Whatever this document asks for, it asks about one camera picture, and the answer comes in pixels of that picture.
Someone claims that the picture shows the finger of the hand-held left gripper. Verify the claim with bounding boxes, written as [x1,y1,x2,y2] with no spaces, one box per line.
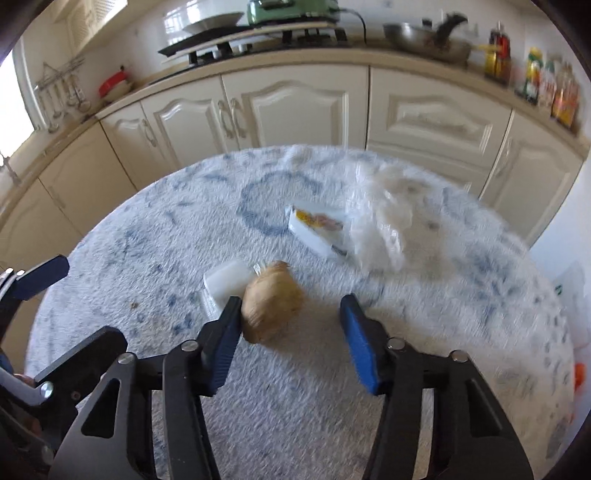
[8,255,71,302]
[34,325,129,409]

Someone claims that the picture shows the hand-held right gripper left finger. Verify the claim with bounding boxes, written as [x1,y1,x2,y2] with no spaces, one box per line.
[48,295,245,480]

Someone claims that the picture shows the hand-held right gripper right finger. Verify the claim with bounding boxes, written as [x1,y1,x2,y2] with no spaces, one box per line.
[339,293,536,480]

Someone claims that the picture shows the brown potato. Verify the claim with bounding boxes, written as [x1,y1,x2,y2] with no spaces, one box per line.
[242,261,306,345]

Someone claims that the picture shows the white green printed plastic bag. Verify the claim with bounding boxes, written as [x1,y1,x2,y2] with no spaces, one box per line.
[551,261,590,388]

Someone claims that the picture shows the white foam block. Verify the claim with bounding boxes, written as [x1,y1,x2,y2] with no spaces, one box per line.
[203,258,257,319]

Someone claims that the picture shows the round marble-pattern table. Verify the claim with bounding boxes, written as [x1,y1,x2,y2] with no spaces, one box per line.
[25,144,578,480]

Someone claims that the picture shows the steel faucet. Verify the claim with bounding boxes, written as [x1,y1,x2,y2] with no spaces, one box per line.
[0,150,22,186]

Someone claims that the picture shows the white yellow printed snack wrapper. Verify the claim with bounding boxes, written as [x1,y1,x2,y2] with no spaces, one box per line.
[286,205,352,264]

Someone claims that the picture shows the large clear plastic bag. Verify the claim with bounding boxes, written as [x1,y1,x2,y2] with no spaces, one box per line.
[346,164,419,274]

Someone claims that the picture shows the steel ladle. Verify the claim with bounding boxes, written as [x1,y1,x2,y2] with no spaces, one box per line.
[46,85,62,134]

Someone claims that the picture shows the steel spoon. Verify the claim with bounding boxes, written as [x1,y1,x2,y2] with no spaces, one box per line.
[76,78,93,113]

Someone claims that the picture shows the metal utensil rack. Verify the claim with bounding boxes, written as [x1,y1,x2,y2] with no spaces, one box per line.
[34,56,88,91]

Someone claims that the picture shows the red lidded container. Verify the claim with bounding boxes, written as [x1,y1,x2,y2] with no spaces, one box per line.
[98,67,134,95]

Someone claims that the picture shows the cream lower kitchen cabinets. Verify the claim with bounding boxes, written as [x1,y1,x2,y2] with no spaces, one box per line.
[0,48,591,334]

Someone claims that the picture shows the cream cabinet drawer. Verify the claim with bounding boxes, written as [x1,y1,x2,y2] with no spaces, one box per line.
[367,67,513,160]

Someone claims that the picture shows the steel basin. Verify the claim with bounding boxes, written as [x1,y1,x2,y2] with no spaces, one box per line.
[182,12,245,36]

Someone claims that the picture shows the black gas stove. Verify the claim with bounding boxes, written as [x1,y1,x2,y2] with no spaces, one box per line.
[161,25,366,78]

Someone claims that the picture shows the green capped condiment bottle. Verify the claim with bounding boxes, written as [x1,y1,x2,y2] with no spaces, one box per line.
[524,46,545,105]

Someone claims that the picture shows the dark cooking oil bottle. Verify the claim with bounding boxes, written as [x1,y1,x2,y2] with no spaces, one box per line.
[483,21,513,86]

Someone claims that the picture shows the orange labelled condiment bottle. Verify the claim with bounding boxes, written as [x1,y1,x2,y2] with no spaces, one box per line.
[552,62,581,128]

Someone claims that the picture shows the white labelled condiment bottle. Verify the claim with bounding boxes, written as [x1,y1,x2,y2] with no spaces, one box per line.
[540,57,560,110]

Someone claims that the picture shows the green electric cooking pot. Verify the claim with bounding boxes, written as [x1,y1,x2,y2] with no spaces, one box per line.
[246,0,343,27]

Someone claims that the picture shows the steel wok with black handle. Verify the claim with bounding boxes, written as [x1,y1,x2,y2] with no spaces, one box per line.
[383,14,473,66]

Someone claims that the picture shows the black power cord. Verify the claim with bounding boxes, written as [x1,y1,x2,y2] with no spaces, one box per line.
[338,6,369,48]

